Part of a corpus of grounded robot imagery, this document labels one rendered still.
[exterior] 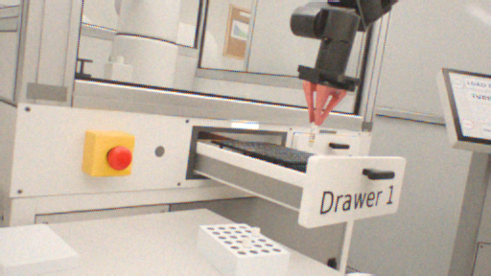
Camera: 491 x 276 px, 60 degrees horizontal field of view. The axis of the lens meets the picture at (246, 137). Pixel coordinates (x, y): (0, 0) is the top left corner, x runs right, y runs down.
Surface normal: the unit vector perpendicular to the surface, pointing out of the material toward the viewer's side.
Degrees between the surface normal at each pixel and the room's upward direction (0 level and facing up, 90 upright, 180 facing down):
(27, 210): 90
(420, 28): 90
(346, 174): 90
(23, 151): 90
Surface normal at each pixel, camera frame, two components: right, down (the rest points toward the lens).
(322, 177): 0.68, 0.17
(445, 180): -0.73, -0.04
